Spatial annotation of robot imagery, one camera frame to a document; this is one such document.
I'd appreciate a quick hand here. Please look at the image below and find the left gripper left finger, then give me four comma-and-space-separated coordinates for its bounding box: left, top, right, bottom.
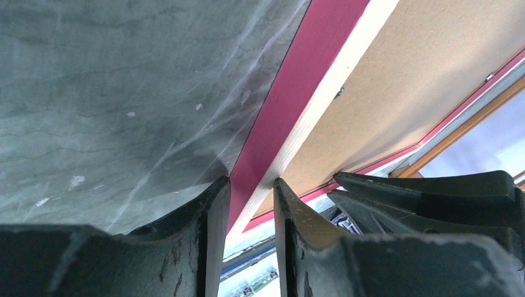
1, 176, 231, 296

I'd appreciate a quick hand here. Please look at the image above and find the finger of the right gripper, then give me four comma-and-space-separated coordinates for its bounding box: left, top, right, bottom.
334, 170, 524, 230
328, 190, 524, 262

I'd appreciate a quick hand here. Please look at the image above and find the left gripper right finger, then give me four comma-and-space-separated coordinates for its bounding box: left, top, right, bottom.
274, 178, 524, 296

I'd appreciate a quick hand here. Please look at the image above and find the pink wooden picture frame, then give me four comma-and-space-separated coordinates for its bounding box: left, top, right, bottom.
227, 1, 524, 242

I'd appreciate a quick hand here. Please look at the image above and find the orange wooden rack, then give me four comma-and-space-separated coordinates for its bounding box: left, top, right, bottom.
388, 75, 524, 178

